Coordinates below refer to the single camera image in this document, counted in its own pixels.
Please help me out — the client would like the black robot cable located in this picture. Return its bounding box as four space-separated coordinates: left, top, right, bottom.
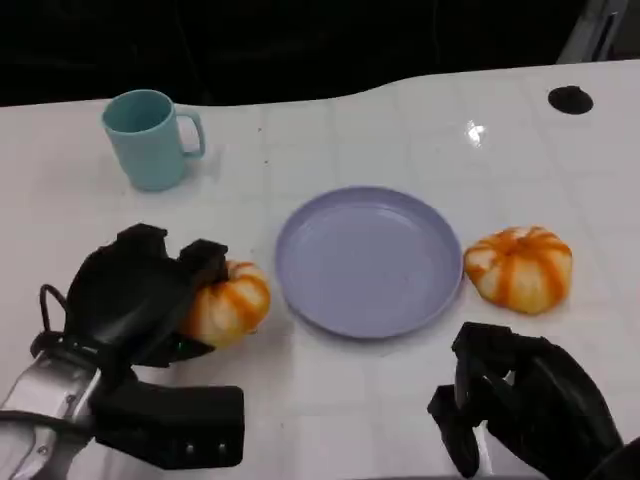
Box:
29 283 71 356
0 408 96 437

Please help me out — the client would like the pale green mug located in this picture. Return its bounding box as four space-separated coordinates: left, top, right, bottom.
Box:
101 88 207 193

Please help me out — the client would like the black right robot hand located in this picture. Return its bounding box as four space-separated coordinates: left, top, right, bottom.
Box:
427 321 625 479

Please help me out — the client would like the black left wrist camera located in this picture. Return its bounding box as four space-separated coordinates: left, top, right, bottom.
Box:
92 383 245 471

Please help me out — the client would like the orange and white bread roll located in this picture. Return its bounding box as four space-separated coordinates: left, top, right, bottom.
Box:
179 259 272 350
463 225 574 316

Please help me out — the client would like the black round table grommet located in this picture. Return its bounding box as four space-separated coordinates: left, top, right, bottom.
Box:
547 85 595 116

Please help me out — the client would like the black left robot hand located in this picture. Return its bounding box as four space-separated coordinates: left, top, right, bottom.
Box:
63 223 230 384

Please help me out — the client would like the grey metal frame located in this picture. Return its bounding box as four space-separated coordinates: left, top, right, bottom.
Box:
557 0 640 64

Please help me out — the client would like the lilac plate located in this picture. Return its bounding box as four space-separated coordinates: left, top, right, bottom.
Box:
274 185 464 341

